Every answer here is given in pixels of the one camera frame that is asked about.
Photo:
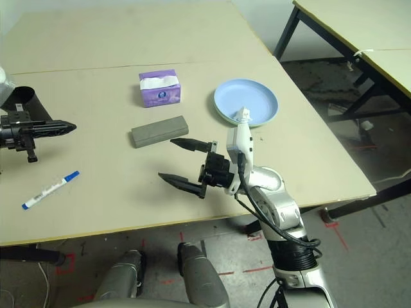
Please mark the white marker blue cap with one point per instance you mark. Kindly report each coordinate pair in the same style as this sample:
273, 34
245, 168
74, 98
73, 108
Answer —
49, 191

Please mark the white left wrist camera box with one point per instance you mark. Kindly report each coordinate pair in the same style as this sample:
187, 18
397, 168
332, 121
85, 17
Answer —
4, 85

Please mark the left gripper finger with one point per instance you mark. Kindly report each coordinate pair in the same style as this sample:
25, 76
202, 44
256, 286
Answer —
53, 132
53, 125

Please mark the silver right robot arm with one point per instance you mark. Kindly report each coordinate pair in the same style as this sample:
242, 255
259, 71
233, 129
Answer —
273, 199

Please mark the blue plate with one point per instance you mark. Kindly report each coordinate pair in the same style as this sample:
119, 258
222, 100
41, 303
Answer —
247, 96

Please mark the small white floor object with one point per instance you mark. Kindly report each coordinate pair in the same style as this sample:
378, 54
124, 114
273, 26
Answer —
367, 125

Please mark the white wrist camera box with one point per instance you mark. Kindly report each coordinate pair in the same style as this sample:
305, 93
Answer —
4, 85
241, 141

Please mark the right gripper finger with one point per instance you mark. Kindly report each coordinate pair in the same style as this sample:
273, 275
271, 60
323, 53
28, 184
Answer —
192, 145
186, 186

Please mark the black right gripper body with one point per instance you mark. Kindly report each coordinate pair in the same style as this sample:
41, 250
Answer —
216, 171

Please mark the green plate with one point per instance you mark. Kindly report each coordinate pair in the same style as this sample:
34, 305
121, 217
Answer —
224, 119

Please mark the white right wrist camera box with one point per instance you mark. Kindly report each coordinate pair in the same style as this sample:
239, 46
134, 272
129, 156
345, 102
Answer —
241, 141

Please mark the white tie on table frame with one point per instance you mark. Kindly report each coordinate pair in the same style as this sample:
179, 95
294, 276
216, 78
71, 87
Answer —
361, 53

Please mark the light grey robot torso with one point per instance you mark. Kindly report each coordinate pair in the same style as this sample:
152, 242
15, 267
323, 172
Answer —
144, 304

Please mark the grey robot leg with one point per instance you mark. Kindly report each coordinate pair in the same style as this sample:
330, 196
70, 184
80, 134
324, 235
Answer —
200, 276
122, 276

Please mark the grey robot left leg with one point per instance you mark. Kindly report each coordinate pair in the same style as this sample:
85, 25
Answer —
122, 276

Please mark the grey glasses case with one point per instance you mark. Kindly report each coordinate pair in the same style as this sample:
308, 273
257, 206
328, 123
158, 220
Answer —
160, 131

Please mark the beige table black frame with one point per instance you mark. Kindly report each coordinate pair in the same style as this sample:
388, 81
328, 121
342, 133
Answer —
337, 29

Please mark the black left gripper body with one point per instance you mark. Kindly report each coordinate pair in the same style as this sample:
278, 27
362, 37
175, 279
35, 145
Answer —
17, 131

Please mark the black plastic cup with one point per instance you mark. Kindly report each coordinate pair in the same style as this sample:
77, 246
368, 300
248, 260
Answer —
32, 102

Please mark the purple tissue pack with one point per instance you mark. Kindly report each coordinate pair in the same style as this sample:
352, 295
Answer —
160, 93

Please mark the grey robot right leg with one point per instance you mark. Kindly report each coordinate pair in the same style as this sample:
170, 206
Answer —
200, 276

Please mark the black table foot bar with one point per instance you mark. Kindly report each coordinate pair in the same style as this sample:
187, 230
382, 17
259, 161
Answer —
29, 253
369, 199

